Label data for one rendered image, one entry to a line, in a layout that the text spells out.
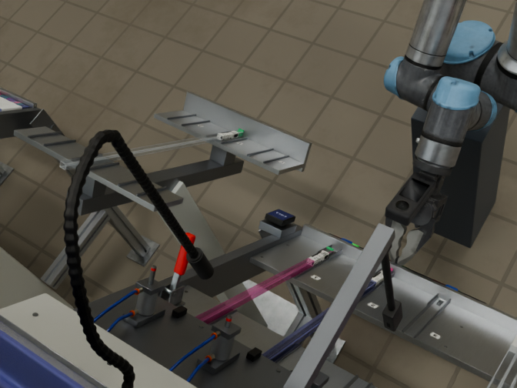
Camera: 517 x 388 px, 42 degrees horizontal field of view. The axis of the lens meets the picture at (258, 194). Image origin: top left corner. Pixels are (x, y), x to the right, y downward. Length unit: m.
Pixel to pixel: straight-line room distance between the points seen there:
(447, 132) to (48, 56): 2.15
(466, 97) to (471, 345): 0.42
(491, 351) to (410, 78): 0.54
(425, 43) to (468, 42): 0.20
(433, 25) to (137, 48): 1.76
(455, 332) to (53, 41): 2.36
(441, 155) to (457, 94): 0.11
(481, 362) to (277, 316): 1.05
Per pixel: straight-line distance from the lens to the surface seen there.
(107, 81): 2.81
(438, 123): 1.22
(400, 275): 1.27
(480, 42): 1.50
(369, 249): 0.59
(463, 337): 1.14
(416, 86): 1.34
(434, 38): 1.32
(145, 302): 0.79
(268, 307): 2.06
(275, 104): 2.47
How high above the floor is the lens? 1.88
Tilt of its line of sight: 56 degrees down
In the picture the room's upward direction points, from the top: 23 degrees counter-clockwise
